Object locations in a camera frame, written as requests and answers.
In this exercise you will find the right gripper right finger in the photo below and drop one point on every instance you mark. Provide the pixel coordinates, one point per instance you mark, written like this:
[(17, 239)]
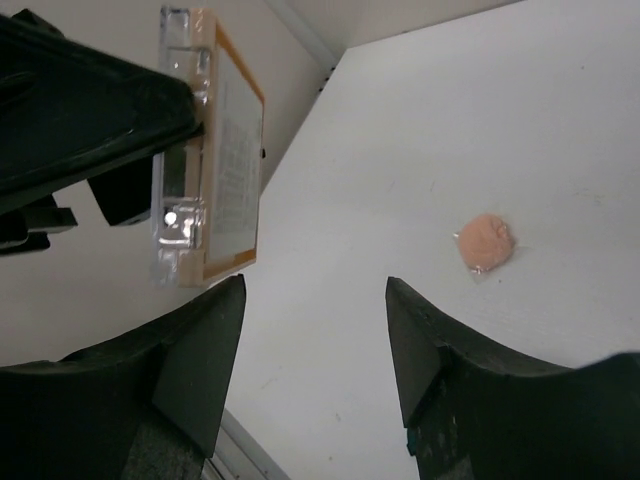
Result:
[(476, 409)]

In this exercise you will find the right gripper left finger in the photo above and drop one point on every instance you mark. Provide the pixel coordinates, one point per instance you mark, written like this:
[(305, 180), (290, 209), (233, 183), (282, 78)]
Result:
[(147, 404)]

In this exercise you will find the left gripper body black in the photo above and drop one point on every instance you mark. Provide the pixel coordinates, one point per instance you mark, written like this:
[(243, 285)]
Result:
[(27, 222)]

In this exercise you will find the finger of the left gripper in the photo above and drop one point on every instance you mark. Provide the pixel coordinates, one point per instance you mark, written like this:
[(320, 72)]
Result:
[(70, 112), (124, 193)]

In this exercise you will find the colourful eyeshadow palette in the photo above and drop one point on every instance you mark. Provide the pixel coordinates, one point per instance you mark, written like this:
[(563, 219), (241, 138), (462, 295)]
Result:
[(206, 190)]

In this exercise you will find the wrapped peach makeup sponge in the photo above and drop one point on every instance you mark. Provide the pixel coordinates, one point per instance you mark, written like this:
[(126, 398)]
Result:
[(485, 244)]

